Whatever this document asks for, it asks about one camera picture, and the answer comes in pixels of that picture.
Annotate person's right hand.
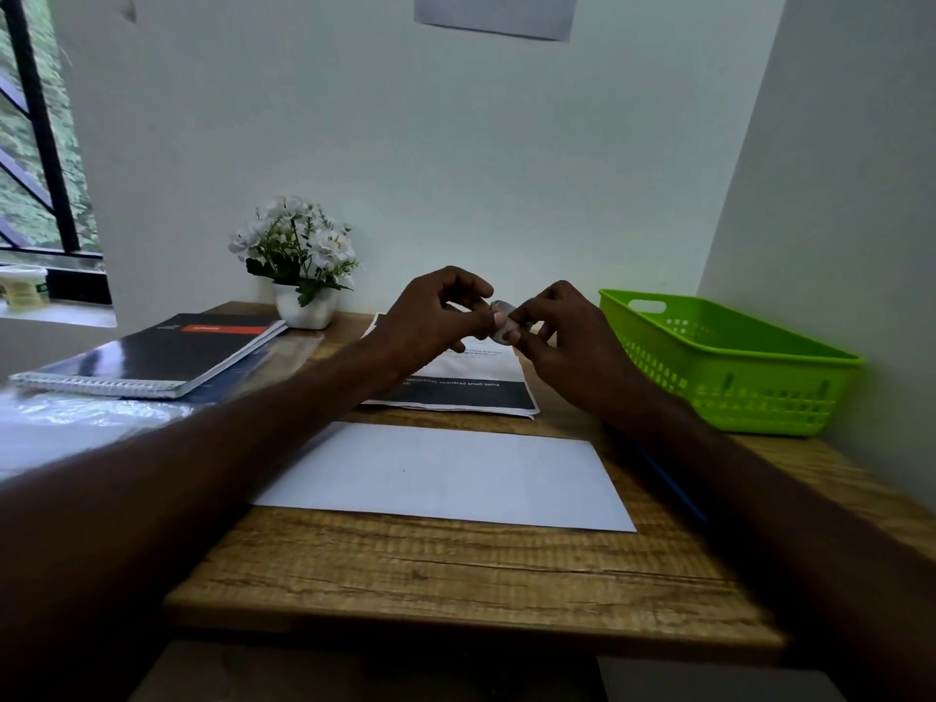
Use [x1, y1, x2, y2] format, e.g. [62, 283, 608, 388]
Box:
[504, 279, 661, 426]

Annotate person's left hand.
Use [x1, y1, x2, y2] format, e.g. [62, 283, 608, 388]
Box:
[364, 265, 499, 382]

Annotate printed sheet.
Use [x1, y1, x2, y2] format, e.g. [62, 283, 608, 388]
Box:
[361, 311, 542, 420]

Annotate small teal stamp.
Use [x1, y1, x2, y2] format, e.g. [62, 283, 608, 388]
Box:
[489, 298, 523, 345]

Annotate green plastic basket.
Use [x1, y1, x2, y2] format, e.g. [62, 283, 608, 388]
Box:
[597, 287, 866, 439]

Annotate white envelope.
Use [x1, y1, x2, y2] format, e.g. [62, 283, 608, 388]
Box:
[251, 421, 639, 535]

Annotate clear plastic sleeve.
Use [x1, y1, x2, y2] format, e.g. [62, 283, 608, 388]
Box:
[0, 331, 328, 485]

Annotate stack of white envelopes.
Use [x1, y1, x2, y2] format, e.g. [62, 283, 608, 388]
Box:
[0, 419, 193, 485]

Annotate person's left forearm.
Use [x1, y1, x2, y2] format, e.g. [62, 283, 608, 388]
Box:
[0, 335, 404, 702]

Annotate person's right forearm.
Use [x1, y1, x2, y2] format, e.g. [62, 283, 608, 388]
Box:
[603, 386, 936, 702]

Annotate white flower plant in pot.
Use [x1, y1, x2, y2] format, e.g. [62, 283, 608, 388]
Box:
[227, 194, 361, 332]

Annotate blue pen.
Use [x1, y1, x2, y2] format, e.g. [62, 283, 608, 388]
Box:
[630, 439, 712, 526]

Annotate blue book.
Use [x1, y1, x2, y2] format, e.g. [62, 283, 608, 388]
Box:
[174, 341, 285, 408]

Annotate black spiral notebook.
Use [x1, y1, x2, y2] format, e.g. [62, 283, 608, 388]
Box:
[8, 311, 290, 402]

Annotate paper notice sheet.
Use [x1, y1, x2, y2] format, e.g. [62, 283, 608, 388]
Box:
[412, 0, 580, 44]

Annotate white window sill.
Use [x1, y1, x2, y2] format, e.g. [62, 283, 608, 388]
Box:
[0, 298, 119, 331]

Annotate small cream jar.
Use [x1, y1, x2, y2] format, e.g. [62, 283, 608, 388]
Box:
[0, 265, 52, 314]

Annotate black window grille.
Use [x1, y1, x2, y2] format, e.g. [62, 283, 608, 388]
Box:
[0, 0, 115, 307]

